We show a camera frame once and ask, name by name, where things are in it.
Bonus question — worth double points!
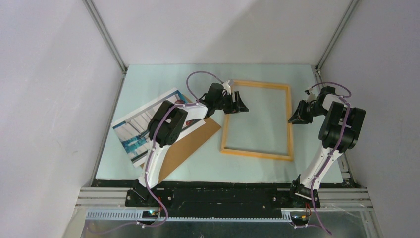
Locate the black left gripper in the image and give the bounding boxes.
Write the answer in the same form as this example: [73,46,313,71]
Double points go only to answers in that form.
[214,91,249,115]

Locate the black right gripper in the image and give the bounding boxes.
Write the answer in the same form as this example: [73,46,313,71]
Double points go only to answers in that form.
[288,99,328,124]

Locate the wooden picture frame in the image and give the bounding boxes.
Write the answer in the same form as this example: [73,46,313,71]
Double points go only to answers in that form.
[220,80,294,161]

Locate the printed photo with white border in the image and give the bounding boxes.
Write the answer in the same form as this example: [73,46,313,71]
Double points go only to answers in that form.
[111,88,191,168]

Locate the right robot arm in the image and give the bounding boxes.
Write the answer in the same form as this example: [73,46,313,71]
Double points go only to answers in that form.
[288,86,366,207]

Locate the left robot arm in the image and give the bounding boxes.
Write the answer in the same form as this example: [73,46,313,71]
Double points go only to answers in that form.
[137,81,249,207]

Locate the brown cardboard backing board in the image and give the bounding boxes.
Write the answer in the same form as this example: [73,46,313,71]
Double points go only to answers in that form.
[141,95,222,184]

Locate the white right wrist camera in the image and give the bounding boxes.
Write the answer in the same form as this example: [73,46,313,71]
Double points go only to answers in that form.
[305,88,317,103]

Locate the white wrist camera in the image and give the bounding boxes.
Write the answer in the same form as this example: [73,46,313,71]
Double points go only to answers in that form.
[222,80,233,95]
[305,88,317,103]

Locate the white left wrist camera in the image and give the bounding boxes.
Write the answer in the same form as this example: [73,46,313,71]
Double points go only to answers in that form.
[222,80,233,95]

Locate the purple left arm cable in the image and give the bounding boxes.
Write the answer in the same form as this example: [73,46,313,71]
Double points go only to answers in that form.
[141,70,230,229]

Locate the right aluminium corner post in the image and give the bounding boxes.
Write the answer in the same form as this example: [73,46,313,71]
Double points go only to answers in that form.
[315,0,360,72]

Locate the aluminium corner post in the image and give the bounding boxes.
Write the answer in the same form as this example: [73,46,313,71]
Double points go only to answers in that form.
[315,0,360,72]
[82,0,128,74]

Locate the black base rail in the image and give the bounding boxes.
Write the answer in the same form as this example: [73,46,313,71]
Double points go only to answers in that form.
[125,181,312,219]

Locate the left aluminium corner post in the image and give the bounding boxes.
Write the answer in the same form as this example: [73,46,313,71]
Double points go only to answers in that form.
[82,0,128,74]

